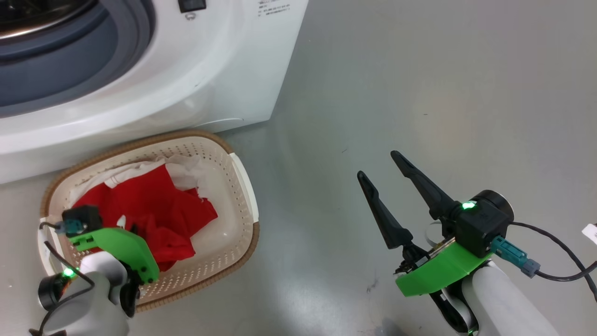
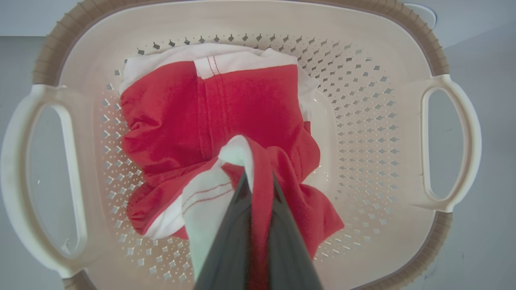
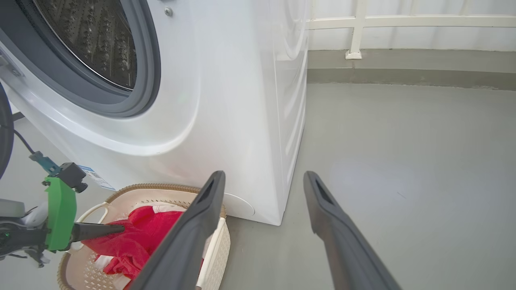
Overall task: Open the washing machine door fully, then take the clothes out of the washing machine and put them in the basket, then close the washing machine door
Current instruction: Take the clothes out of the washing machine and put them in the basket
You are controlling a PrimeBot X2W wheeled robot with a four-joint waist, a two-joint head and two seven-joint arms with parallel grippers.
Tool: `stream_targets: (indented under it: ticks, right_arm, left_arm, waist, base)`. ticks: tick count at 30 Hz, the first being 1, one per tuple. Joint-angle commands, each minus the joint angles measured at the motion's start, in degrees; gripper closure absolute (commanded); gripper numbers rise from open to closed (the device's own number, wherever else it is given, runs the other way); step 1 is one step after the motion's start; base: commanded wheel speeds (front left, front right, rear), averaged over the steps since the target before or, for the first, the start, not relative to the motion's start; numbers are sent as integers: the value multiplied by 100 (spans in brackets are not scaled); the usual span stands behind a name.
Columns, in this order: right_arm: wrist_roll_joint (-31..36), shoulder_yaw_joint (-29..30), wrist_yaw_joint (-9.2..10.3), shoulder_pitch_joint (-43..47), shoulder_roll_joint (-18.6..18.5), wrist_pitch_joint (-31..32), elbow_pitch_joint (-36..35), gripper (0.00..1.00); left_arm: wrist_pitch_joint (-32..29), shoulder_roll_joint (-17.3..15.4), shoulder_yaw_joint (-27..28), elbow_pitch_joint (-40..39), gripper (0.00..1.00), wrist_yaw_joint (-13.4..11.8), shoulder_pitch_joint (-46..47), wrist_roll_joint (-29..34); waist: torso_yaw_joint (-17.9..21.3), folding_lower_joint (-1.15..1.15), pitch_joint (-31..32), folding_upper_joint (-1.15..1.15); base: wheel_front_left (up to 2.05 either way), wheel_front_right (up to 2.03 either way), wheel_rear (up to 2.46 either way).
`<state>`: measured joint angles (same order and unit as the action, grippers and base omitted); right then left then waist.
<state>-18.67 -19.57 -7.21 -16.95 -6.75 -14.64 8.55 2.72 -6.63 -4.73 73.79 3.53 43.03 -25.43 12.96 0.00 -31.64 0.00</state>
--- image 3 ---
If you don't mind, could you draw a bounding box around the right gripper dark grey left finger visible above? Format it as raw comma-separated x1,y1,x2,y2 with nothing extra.
129,170,226,290

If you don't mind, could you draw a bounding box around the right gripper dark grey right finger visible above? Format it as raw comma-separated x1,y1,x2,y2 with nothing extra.
303,171,402,290

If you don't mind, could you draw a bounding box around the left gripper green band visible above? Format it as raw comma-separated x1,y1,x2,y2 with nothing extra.
0,176,125,258

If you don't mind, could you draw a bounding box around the red garment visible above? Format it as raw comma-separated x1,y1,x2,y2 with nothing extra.
81,205,204,290

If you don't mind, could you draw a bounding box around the dark round glass washer door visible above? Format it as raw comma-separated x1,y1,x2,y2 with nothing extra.
0,83,15,180

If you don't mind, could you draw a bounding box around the cream perforated laundry basket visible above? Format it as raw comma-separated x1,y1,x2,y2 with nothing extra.
58,183,231,290

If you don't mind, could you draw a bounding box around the white front-load washing machine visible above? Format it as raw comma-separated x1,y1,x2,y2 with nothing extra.
0,0,310,226

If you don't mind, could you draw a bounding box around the stainless steel washing machine drum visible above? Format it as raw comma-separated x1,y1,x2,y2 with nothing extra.
32,0,137,90

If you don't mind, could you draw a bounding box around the blue energy label sticker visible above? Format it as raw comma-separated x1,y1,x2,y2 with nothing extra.
79,165,117,191

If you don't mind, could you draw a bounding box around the round white filter cover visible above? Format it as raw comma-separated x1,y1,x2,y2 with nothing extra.
223,193,255,218

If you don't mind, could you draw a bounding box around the white metal railing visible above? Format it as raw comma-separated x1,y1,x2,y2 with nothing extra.
306,0,516,60

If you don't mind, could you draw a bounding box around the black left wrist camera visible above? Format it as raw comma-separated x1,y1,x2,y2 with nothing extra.
58,162,88,193

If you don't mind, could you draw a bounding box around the left black cable teal connector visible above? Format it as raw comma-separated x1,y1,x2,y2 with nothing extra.
13,129,61,176

